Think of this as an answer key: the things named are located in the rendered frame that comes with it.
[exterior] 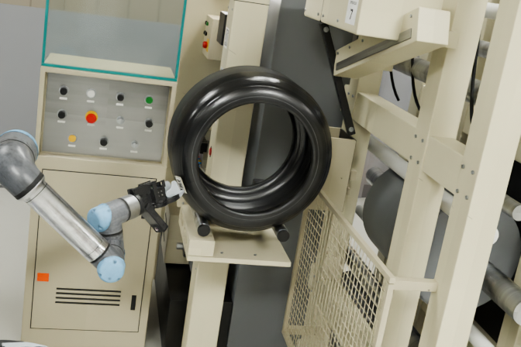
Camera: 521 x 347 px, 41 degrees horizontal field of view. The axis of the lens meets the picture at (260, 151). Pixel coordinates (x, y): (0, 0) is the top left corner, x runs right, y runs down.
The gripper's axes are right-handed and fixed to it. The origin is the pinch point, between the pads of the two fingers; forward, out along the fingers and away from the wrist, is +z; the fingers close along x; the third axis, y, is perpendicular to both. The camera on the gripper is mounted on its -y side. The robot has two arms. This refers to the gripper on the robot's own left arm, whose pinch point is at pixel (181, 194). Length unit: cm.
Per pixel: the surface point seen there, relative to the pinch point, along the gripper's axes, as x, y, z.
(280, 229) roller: -15.8, -21.2, 27.2
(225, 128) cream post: 12.4, 14.7, 40.1
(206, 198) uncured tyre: -4.7, -3.6, 6.4
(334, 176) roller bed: -14, -13, 67
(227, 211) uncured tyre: -7.9, -9.8, 11.5
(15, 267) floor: 185, -49, 35
